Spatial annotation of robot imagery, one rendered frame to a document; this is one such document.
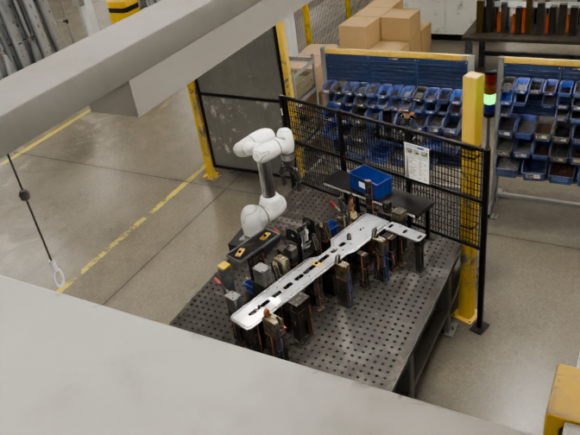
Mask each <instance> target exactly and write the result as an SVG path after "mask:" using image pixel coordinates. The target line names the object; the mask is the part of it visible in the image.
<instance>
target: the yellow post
mask: <svg viewBox="0 0 580 435"><path fill-rule="evenodd" d="M483 84H484V73H481V72H472V71H471V72H468V73H467V74H465V75H464V76H463V119H462V142H465V143H468V144H472V145H476V146H478V147H481V146H482V107H483ZM462 151H463V152H464V148H463V147H462ZM463 152H462V158H463V159H464V153H463ZM465 152H466V153H468V149H467V148H465ZM466 153H465V159H466V160H465V172H466V173H468V168H467V166H468V161H467V160H468V154H466ZM463 159H462V165H463V166H464V160H463ZM463 166H462V172H463V173H462V179H463V180H465V181H464V186H467V176H468V180H469V181H468V187H470V175H469V174H472V175H474V173H475V176H477V173H478V177H480V172H481V171H477V170H478V163H476V169H477V170H476V171H475V169H472V172H471V168H469V174H465V178H464V167H463ZM472 175H471V181H472V182H474V176H472ZM463 180H462V184H461V185H462V186H461V192H462V193H463ZM472 182H471V188H473V189H474V183H472ZM473 189H471V195H474V190H473ZM470 201H471V200H470ZM470 201H468V205H467V200H465V201H464V205H465V207H464V214H463V198H462V199H461V226H460V229H461V230H460V235H461V236H460V239H463V237H462V235H463V231H462V229H463V225H462V223H463V224H466V219H462V218H466V213H465V212H466V208H467V219H470V220H471V221H469V220H467V225H468V226H467V231H469V232H471V233H472V228H471V227H472V224H473V227H474V228H475V227H476V223H474V222H475V221H476V222H477V223H478V217H475V216H476V210H474V215H475V216H474V222H472V221H473V216H472V215H473V209H471V208H473V203H472V202H473V201H472V202H470ZM466 206H468V207H466ZM469 207H471V208H469ZM468 213H470V214H472V215H469V214H468ZM469 226H471V227H469ZM474 228H473V234H476V229H474ZM471 233H470V243H472V240H471V239H472V234H471ZM460 245H463V251H462V253H461V255H460V260H461V273H460V278H459V290H458V309H456V311H454V313H452V314H451V316H452V317H453V318H456V319H458V320H460V321H462V322H464V323H466V324H468V325H472V324H473V323H474V321H475V320H476V319H477V309H475V306H476V258H477V251H476V249H473V248H471V247H469V246H466V245H464V244H461V243H460Z"/></svg>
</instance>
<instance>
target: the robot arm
mask: <svg viewBox="0 0 580 435"><path fill-rule="evenodd" d="M233 151H234V153H235V155H237V156H239V157H248V156H250V155H253V158H254V160H255V161H256V162H257V166H258V171H259V176H260V182H261V187H262V195H261V197H260V201H259V205H247V206H245V207H244V208H243V210H242V214H241V222H242V227H243V233H244V235H243V236H242V237H241V238H239V241H240V242H245V241H246V240H248V239H249V238H251V237H252V236H253V235H255V234H256V233H258V232H259V231H261V230H262V229H263V228H264V227H265V226H266V224H267V223H269V222H271V221H272V220H274V219H276V218H277V217H278V216H280V215H281V214H282V213H283V212H284V210H286V208H287V202H286V200H285V199H284V197H283V196H281V195H280V194H279V193H277V192H276V191H275V189H274V177H273V172H272V166H271V160H272V159H273V158H275V157H277V156H278V155H279V154H280V155H281V160H282V162H283V163H281V168H280V171H279V175H280V176H281V179H282V184H283V186H285V185H286V184H287V180H286V175H284V174H285V173H286V172H287V171H288V172H289V173H291V174H292V175H293V176H294V178H295V179H296V180H297V181H298V182H297V187H298V192H299V191H301V190H302V189H301V182H302V181H303V179H302V177H301V175H300V173H299V169H298V168H297V167H294V158H295V155H294V140H293V134H292V131H291V130H290V129H288V128H281V129H278V132H277V134H276V137H275V134H274V132H273V131H272V130H271V129H259V130H257V131H255V132H253V133H251V134H250V135H249V136H246V137H245V138H243V139H242V140H241V141H240V142H238V143H236V144H235V146H234V148H233ZM284 168H285V169H284ZM283 169H284V171H283ZM293 171H294V172H293Z"/></svg>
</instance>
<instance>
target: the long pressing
mask: <svg viewBox="0 0 580 435"><path fill-rule="evenodd" d="M388 224H390V223H389V221H388V220H385V219H383V218H380V217H377V216H374V215H372V214H369V213H365V214H363V215H362V216H361V217H359V218H358V219H357V220H356V221H355V222H353V223H352V224H350V225H349V226H348V227H346V228H345V229H344V230H342V231H341V232H339V233H338V234H337V235H335V236H334V237H333V238H332V239H331V247H330V248H328V249H327V250H326V251H325V252H324V253H323V254H321V255H319V256H316V257H309V258H307V259H305V260H304V261H303V262H302V263H300V264H299V265H298V266H296V267H295V268H293V269H292V270H291V271H289V272H288V273H287V274H285V275H284V276H282V277H281V278H280V279H279V280H277V281H276V282H275V283H274V284H272V285H271V286H270V287H268V288H267V289H265V290H264V291H263V292H261V293H260V294H258V295H257V296H256V297H254V298H253V299H252V300H251V301H250V302H248V303H247V304H246V305H244V306H243V307H241V308H240V309H239V310H237V311H236V312H234V313H233V314H232V315H231V316H230V320H231V322H233V323H234V324H236V325H238V326H240V327H242V328H243V329H244V330H247V331H248V330H252V329H254V328H255V327H256V326H257V325H259V324H260V323H261V322H262V318H263V311H264V309H265V308H268V309H269V310H270V311H271V312H275V311H276V310H278V309H279V308H280V307H281V306H283V305H284V304H285V303H287V302H288V301H289V300H290V299H291V298H292V297H294V296H295V295H296V294H298V293H299V292H300V291H302V290H303V289H304V288H305V287H307V286H308V285H310V284H311V283H312V282H313V281H315V280H316V279H317V278H318V277H319V276H320V275H322V274H323V273H324V272H326V271H327V270H328V269H329V268H331V267H332V266H334V261H335V255H336V254H337V253H338V254H340V255H341V259H343V258H344V257H345V256H347V255H348V254H351V253H354V252H356V251H358V250H359V249H360V248H361V247H362V246H363V245H364V244H366V243H367V242H369V241H370V238H371V231H372V229H373V228H374V227H376V228H377V234H376V235H378V234H379V233H380V232H381V231H383V230H384V228H385V227H386V226H387V225H388ZM363 227H364V229H363ZM360 228H361V229H362V230H360ZM347 233H350V234H351V240H347ZM341 243H345V245H344V246H342V247H340V246H338V245H339V244H341ZM334 249H337V251H336V252H334V253H331V251H332V250H334ZM325 255H329V257H328V258H326V259H325V260H324V261H322V262H321V263H322V264H323V265H322V266H321V267H320V268H319V267H317V266H316V267H315V268H314V269H312V270H311V271H310V272H308V273H307V274H304V273H303V272H305V271H306V270H307V269H308V268H309V267H311V266H312V265H313V264H311V263H310V262H312V261H313V260H314V261H319V260H320V259H321V258H323V257H324V256H325ZM301 274H303V275H304V276H303V277H302V278H300V279H299V280H298V281H295V280H294V279H295V278H297V277H298V276H299V275H301ZM309 275H310V276H309ZM290 282H291V283H293V284H292V285H291V286H290V287H289V288H288V289H284V288H283V287H285V286H286V285H287V284H288V283H290ZM279 291H281V294H280V295H278V296H277V297H276V298H273V297H272V296H273V295H274V294H276V293H277V292H279ZM266 300H270V302H269V303H268V304H266V305H265V306H264V307H262V308H260V309H258V308H257V305H261V304H262V303H264V302H265V301H266ZM255 309H258V310H259V311H258V312H256V313H255V314H254V315H252V316H249V314H250V313H251V312H253V311H254V310H255Z"/></svg>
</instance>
